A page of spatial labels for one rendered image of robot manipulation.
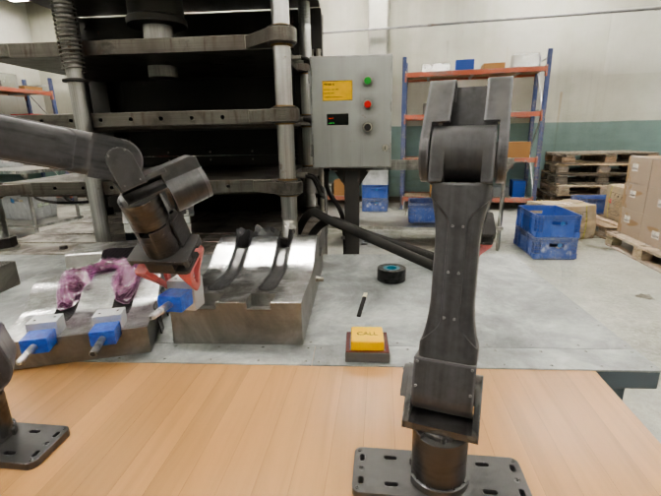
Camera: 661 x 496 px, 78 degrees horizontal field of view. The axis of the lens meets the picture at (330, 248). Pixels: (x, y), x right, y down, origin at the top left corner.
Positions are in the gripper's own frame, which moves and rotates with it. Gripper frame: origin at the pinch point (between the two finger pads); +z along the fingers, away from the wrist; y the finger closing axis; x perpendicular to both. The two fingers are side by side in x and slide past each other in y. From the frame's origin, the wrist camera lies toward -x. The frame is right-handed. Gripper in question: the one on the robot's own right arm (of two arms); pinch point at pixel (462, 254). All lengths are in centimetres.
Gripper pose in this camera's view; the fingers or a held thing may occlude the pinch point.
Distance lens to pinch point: 90.4
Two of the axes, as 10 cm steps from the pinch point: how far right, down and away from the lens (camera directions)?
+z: 1.3, 7.0, 7.0
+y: -9.8, -0.3, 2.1
